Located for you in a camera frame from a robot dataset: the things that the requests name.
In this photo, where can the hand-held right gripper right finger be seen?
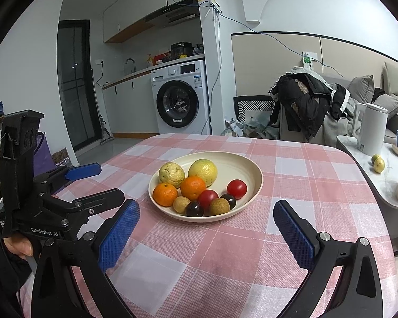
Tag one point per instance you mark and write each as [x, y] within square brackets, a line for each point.
[295, 235]

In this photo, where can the pile of black jackets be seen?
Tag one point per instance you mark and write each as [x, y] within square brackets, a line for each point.
[301, 99]

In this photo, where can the geometric patterned chair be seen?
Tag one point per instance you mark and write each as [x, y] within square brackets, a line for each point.
[252, 107]

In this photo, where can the person's left hand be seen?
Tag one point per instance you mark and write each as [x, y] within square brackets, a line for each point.
[18, 246]

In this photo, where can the grey cloth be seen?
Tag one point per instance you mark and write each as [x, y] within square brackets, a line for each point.
[198, 50]

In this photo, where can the brown longan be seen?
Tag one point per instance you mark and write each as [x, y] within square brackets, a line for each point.
[181, 204]
[219, 206]

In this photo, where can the range hood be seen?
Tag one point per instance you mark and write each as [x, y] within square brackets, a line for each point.
[172, 15]

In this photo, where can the yellow bottle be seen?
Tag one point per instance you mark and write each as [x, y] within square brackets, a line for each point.
[149, 61]

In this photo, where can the pink checked tablecloth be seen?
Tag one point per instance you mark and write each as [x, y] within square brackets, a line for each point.
[202, 255]

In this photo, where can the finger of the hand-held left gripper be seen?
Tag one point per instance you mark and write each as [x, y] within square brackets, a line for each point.
[99, 198]
[83, 171]

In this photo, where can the small green yellow fruit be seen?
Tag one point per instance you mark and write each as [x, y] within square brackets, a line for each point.
[378, 166]
[375, 157]

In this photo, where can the red cherry tomato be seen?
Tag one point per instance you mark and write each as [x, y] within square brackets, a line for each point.
[236, 188]
[208, 198]

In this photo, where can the white lower kitchen cabinet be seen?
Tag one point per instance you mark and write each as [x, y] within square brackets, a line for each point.
[129, 106]

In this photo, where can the beige sofa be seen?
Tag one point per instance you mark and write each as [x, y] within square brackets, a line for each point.
[396, 76]

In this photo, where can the smooth yellow passion fruit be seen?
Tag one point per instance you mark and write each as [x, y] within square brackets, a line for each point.
[203, 171]

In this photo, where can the kitchen faucet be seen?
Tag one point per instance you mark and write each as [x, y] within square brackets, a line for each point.
[135, 68]

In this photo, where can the white kettle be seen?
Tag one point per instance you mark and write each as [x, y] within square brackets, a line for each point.
[371, 129]

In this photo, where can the purple bag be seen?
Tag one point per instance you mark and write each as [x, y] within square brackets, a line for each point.
[44, 159]

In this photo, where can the white side table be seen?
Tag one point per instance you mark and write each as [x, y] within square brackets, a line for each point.
[364, 172]

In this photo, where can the dark purple grape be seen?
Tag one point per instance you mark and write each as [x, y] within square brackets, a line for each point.
[230, 201]
[194, 209]

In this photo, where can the red box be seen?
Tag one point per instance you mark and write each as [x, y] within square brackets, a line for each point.
[159, 60]

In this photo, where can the white kitchen cabinet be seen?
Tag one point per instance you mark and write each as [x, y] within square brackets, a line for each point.
[129, 106]
[136, 10]

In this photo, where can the wrinkled yellow passion fruit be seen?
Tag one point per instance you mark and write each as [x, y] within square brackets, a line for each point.
[171, 174]

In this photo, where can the white green wall device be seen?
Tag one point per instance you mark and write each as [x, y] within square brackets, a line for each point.
[307, 61]

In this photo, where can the white power strip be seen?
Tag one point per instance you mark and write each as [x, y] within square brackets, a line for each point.
[215, 6]

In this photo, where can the white upper kitchen cabinet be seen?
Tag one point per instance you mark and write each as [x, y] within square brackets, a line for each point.
[136, 10]

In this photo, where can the dark grey pillow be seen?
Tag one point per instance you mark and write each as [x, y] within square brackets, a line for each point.
[361, 87]

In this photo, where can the orange mandarin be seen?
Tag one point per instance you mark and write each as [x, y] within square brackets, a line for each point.
[193, 187]
[165, 194]

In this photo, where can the white plastic bags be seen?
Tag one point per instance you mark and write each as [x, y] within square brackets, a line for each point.
[252, 127]

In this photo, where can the white washing machine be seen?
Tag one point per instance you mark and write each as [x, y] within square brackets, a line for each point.
[179, 106]

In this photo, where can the light grey pillow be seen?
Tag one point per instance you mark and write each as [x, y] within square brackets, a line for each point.
[389, 104]

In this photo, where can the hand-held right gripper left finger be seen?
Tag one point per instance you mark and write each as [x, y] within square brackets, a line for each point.
[117, 235]

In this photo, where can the grey chair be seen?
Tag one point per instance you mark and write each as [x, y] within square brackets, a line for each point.
[331, 129]

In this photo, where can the black cooker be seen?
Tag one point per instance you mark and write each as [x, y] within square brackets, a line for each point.
[181, 49]

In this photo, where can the dark glass door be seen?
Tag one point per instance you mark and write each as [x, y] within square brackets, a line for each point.
[76, 89]

